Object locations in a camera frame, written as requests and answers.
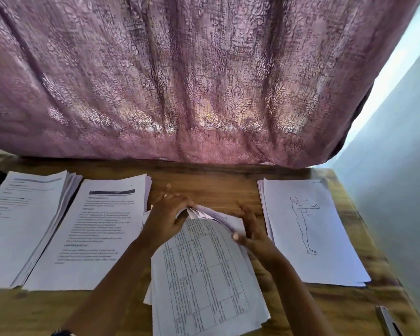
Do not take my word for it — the person's right hand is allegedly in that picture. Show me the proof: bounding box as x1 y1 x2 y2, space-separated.
231 201 284 272

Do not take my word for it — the person's left hand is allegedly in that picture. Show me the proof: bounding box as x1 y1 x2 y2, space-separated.
139 192 197 251

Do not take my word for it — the table-print paper pile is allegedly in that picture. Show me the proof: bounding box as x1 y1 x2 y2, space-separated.
143 203 256 305

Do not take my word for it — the stack of table-printed sheets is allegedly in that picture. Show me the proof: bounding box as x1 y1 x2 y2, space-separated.
149 215 273 336

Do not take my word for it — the stack with dark header bar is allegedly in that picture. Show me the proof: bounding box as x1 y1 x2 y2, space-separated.
22 173 154 292

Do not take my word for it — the stack of printed papers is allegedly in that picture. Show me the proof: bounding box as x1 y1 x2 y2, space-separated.
0 170 84 290

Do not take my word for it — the person's left forearm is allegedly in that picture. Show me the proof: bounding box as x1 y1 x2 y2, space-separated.
59 238 162 336

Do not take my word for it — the person's right forearm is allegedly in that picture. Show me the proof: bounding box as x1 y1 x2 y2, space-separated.
266 259 338 336

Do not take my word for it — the pink patterned curtain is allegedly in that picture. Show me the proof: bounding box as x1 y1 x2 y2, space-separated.
0 0 420 170

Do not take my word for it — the silver yellow black stapler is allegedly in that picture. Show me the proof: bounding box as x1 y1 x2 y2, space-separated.
375 304 405 336

